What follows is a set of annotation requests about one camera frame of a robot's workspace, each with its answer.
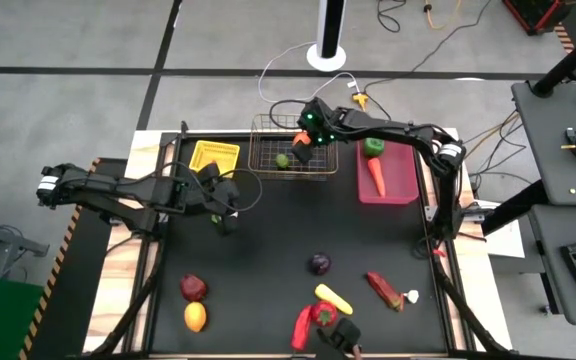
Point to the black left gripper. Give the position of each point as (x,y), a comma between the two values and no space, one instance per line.
(210,195)

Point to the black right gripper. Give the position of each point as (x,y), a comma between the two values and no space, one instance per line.
(320,122)

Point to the small green vegetable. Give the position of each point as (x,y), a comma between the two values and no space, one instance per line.
(216,218)

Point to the orange round fruit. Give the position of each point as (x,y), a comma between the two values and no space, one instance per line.
(301,138)

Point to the dark red apple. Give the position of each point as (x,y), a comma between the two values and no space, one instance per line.
(193,288)

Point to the green bell pepper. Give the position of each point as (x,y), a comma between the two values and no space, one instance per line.
(374,147)

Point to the yellow squash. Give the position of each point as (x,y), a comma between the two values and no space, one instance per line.
(333,299)

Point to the red tomato with green calyx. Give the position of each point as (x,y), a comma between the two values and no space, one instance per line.
(325,315)

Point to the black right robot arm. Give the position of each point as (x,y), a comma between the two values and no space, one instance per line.
(393,131)

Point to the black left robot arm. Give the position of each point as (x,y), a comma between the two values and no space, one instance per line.
(118,192)

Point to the green lime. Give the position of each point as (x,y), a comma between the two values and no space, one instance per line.
(282,160)

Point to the orange carrot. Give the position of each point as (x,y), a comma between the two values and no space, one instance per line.
(376,175)

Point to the yellow plastic basket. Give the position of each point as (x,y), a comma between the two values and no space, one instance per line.
(208,152)

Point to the yellow power plug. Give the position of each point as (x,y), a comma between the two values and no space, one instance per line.
(361,99)

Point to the orange yellow mango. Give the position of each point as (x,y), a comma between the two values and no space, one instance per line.
(195,317)

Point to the pink plastic basket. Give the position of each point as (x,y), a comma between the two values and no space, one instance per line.
(398,185)

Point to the purple cabbage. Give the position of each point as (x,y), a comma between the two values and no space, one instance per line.
(320,264)

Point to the long red pepper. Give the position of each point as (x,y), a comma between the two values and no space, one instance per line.
(301,330)

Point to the white black tower fan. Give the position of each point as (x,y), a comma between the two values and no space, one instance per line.
(329,25)

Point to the black hazard striped ramp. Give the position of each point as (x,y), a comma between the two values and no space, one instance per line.
(78,280)

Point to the dark red pointed pepper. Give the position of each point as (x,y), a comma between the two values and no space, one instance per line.
(383,290)

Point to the black angular object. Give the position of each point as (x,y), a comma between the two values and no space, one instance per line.
(343,337)

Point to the white garlic bulb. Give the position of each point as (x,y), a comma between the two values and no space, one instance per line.
(412,296)

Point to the grey metal stand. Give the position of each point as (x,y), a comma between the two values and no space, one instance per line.
(8,240)

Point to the white paper sheet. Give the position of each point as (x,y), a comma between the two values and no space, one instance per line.
(505,240)

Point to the grey desk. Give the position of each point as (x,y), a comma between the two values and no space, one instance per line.
(553,280)
(543,150)

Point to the red black box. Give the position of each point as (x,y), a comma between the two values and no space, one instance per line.
(538,12)

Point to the black pole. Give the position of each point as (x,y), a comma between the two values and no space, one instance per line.
(568,60)

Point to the black rig frame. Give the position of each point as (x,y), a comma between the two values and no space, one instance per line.
(470,320)

